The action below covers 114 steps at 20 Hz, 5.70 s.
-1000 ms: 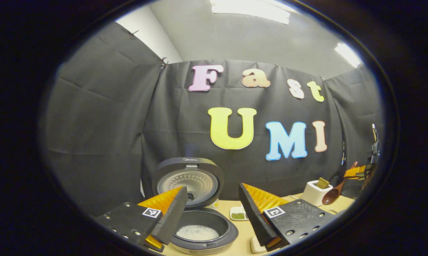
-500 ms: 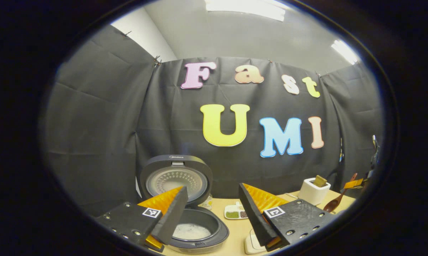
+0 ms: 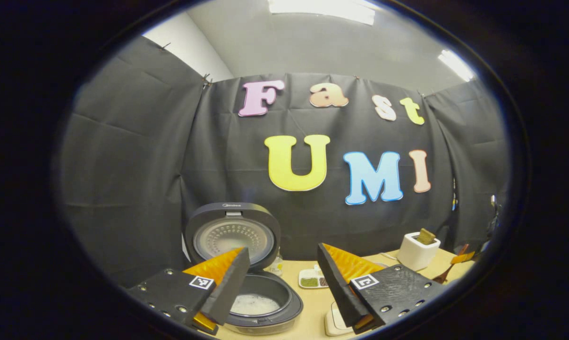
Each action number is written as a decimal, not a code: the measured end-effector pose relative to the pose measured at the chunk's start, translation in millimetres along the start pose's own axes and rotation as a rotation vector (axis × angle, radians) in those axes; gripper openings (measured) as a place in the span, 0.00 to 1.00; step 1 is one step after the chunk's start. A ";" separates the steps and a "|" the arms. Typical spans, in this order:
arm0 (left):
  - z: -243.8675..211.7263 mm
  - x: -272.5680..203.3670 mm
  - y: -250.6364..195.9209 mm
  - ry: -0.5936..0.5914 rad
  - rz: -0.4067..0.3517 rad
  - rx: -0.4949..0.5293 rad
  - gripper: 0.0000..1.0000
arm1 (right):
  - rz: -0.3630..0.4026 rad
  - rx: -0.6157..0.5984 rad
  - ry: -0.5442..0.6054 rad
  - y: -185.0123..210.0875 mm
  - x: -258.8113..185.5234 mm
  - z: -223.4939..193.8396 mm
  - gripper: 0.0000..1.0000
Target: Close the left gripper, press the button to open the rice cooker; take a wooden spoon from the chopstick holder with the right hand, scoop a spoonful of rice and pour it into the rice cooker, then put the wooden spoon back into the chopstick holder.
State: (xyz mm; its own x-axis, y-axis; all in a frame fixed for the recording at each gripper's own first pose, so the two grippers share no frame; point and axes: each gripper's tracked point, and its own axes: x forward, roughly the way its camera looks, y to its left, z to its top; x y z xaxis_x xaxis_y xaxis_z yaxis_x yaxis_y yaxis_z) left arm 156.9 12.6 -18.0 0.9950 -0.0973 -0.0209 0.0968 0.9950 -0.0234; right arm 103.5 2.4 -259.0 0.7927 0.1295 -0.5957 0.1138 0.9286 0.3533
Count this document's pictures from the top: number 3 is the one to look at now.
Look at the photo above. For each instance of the dark grey rice cooker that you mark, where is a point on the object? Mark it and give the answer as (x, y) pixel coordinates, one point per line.
(232, 217)

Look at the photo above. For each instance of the white divided dish of beans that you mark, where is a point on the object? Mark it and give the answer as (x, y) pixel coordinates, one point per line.
(310, 281)

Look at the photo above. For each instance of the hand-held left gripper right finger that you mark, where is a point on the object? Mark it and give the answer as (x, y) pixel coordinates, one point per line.
(341, 290)

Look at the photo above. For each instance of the white toaster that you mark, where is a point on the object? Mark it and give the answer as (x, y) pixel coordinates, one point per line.
(416, 257)

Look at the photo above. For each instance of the small ceiling light panel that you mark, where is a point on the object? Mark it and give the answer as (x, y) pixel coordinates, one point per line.
(456, 65)

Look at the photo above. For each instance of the black backdrop cloth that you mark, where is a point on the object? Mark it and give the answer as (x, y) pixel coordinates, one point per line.
(133, 170)

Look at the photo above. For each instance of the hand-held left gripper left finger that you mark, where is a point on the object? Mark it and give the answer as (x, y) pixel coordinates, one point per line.
(230, 288)

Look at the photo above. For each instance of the small clear glass bottle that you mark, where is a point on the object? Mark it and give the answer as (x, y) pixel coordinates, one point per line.
(276, 267)

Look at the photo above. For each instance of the brown wooden spoon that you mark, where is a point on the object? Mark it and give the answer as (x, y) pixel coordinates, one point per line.
(444, 275)

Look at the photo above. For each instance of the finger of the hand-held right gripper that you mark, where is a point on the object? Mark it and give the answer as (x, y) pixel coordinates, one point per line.
(464, 258)

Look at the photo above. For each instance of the long ceiling light panel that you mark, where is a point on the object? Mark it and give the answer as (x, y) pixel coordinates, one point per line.
(322, 8)

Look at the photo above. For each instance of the white rice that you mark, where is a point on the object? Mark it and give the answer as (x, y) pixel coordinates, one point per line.
(256, 305)

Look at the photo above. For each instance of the brown toast slice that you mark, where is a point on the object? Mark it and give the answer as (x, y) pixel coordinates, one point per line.
(426, 236)

